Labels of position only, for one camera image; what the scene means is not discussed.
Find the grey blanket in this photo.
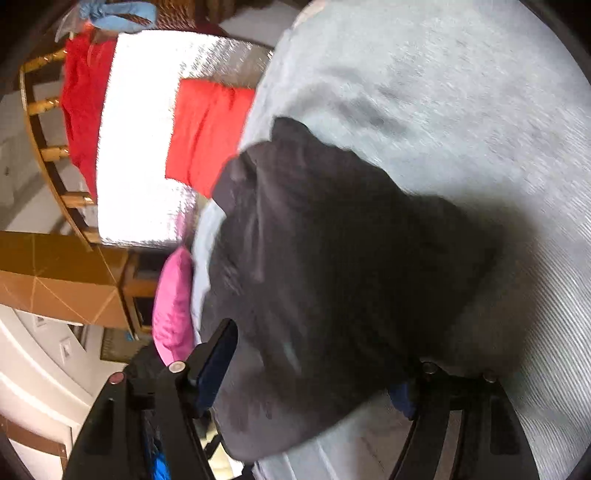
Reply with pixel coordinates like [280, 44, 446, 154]
[189, 0, 585, 480]

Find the blue jacket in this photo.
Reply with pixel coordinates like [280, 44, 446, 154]
[143, 415, 172, 480]

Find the pink pillow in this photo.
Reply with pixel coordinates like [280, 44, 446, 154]
[152, 247, 195, 365]

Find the red pillow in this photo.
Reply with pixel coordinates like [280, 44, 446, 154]
[165, 78, 257, 199]

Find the silver foil insulation mat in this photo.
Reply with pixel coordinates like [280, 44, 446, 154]
[95, 31, 273, 247]

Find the wooden cabinet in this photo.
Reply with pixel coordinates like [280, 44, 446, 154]
[117, 249, 162, 340]

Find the orange wooden column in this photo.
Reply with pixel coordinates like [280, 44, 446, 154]
[0, 231, 130, 330]

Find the wicker basket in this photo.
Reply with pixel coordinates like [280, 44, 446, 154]
[148, 0, 222, 28]

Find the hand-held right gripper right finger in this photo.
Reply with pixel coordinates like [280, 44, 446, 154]
[388, 362, 541, 480]

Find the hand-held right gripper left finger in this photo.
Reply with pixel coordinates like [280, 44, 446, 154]
[62, 318, 238, 480]

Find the dark navy puffer jacket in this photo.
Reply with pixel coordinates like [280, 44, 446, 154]
[203, 117, 502, 462]

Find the red cloth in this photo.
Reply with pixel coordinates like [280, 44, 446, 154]
[60, 30, 118, 204]

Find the wooden stair railing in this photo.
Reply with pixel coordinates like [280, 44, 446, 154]
[18, 46, 105, 252]

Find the light blue cloth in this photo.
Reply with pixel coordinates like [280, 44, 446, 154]
[76, 0, 155, 34]

